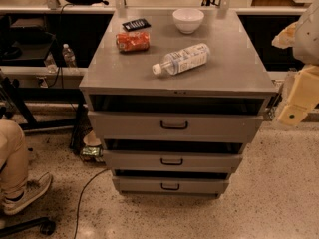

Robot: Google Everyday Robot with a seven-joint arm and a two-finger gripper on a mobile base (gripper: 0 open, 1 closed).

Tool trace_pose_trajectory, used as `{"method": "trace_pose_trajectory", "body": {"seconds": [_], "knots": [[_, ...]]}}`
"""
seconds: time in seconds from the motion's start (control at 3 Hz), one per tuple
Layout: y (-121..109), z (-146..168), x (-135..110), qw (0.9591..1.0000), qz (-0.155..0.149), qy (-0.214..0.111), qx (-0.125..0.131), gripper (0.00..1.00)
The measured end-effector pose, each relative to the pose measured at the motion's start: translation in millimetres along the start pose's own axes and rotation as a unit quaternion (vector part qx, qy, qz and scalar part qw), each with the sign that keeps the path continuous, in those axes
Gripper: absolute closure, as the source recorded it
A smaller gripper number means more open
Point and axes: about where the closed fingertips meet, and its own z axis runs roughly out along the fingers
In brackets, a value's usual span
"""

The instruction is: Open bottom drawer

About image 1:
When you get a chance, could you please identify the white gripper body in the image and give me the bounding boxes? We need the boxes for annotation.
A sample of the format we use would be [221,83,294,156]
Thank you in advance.
[287,65,319,113]

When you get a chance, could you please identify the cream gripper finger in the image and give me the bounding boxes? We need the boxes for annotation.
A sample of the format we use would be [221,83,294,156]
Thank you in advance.
[276,104,313,126]
[271,22,297,49]

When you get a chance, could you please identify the grey bottom drawer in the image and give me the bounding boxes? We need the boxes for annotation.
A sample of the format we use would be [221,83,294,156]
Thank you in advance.
[113,176,229,194]

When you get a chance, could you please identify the grey drawer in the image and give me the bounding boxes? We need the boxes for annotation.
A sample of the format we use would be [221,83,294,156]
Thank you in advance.
[103,150,242,173]
[88,112,263,143]
[113,176,229,194]

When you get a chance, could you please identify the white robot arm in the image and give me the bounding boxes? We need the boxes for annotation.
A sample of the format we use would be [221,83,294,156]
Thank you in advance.
[272,0,319,126]

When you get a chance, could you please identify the grey metal drawer cabinet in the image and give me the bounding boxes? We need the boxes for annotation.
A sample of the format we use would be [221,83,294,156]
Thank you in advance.
[79,8,278,199]

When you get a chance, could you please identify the grey middle drawer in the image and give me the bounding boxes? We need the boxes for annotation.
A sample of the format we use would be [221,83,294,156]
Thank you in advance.
[103,150,242,173]

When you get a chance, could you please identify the grey top drawer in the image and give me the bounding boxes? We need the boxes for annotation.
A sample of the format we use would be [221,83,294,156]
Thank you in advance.
[88,112,263,143]

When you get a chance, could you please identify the clear plastic water bottle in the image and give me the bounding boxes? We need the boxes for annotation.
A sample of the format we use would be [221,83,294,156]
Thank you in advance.
[152,43,210,76]

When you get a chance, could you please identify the white ceramic bowl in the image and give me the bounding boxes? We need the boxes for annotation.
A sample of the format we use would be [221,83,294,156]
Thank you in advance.
[172,8,204,34]

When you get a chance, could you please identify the crushed orange soda can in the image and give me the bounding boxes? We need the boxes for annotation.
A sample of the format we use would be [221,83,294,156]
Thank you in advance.
[116,32,150,52]

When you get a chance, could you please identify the cup on floor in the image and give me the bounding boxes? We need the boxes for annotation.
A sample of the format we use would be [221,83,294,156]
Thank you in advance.
[83,131,101,146]

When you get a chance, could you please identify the green crumpled wrapper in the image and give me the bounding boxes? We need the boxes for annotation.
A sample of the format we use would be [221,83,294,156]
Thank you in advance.
[80,146,103,162]

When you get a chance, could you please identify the small water bottle background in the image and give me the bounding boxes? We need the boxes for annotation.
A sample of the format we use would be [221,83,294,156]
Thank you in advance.
[62,44,78,74]

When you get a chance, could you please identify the black office chair base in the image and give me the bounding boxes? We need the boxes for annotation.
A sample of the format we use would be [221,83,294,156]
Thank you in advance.
[0,217,56,238]

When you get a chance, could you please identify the person leg beige trousers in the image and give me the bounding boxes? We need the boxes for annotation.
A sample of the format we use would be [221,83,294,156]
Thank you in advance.
[0,119,29,199]

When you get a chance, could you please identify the grey sneaker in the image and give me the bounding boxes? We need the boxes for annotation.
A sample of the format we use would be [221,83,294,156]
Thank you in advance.
[3,173,53,215]

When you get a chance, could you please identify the black floor cable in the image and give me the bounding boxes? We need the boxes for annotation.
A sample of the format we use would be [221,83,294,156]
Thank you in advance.
[72,168,111,239]

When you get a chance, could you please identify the black table leg frame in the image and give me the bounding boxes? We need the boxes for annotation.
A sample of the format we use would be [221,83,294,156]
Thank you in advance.
[0,69,84,133]

